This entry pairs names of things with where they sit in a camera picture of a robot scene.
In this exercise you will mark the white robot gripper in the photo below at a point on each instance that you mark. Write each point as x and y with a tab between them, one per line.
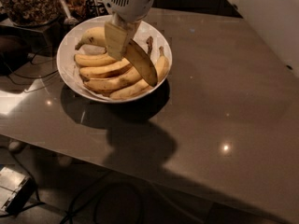
132	2

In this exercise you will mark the upper left yellow banana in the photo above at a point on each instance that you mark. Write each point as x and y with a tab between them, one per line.
93	60

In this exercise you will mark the yellow banana with dark stem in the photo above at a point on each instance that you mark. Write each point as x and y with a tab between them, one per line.
149	44

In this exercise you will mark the middle left yellow banana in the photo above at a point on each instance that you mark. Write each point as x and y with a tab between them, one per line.
110	70

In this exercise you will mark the white ceramic bowl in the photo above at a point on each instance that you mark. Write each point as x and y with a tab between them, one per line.
68	68

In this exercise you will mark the right outer yellow banana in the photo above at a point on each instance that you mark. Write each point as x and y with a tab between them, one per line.
162	65

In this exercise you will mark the white plastic scoop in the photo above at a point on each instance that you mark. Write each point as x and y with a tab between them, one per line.
69	19

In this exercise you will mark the container of dried snacks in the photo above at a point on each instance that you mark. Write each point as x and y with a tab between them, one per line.
78	9

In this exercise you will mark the grey metal box on floor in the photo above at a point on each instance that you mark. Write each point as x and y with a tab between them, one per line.
15	190

